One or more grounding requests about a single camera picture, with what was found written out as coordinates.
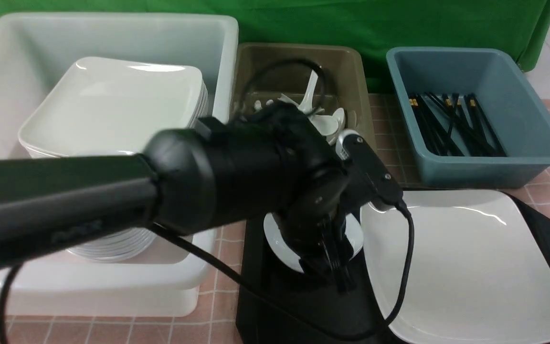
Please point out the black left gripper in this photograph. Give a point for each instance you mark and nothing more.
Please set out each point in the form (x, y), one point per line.
(320, 231)

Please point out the white bowl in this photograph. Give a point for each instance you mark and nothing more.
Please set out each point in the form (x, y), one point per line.
(275, 240)

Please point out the large white square plate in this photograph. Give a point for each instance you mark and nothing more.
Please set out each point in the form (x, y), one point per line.
(477, 274)

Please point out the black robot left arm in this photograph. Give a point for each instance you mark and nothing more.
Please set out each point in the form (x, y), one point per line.
(186, 180)

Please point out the black plastic serving tray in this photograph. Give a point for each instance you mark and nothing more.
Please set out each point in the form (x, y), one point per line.
(307, 309)

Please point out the pile of white soup spoons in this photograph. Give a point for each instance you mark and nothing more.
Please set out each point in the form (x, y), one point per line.
(327, 122)

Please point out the bundle of black chopsticks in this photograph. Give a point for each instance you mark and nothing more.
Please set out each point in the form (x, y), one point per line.
(455, 125)

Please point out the stack of white small bowls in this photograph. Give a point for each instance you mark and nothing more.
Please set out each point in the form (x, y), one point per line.
(116, 247)

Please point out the blue plastic bin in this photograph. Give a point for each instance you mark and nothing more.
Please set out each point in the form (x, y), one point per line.
(518, 115)

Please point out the green backdrop cloth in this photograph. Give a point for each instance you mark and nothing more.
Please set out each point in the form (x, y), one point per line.
(371, 27)

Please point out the stack of white square plates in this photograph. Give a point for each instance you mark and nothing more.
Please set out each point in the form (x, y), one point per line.
(110, 106)

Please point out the large white plastic bin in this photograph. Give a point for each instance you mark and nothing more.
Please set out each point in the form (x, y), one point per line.
(36, 49)

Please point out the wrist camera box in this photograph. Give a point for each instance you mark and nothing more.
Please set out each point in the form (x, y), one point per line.
(369, 179)

